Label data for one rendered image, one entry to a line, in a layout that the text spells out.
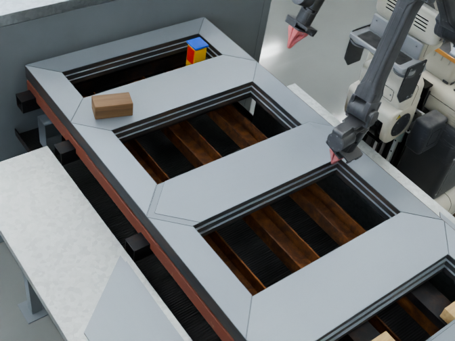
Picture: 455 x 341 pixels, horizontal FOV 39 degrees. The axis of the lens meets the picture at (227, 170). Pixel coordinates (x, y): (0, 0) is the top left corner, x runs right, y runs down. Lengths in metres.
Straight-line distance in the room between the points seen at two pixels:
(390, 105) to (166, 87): 0.83
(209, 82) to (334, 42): 2.16
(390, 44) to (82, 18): 1.08
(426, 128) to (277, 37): 1.90
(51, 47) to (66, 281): 0.90
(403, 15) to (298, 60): 2.32
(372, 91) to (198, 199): 0.57
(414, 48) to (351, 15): 2.40
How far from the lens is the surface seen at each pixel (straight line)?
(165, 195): 1.79
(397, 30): 1.75
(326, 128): 2.12
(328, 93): 3.80
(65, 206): 1.92
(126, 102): 2.01
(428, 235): 1.91
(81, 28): 2.32
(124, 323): 1.63
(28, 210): 1.92
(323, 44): 4.22
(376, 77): 1.78
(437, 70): 2.65
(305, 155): 2.00
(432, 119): 2.53
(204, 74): 2.25
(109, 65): 2.29
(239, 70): 2.29
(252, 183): 1.87
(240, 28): 2.79
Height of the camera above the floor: 2.17
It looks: 44 degrees down
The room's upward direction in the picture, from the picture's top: 10 degrees clockwise
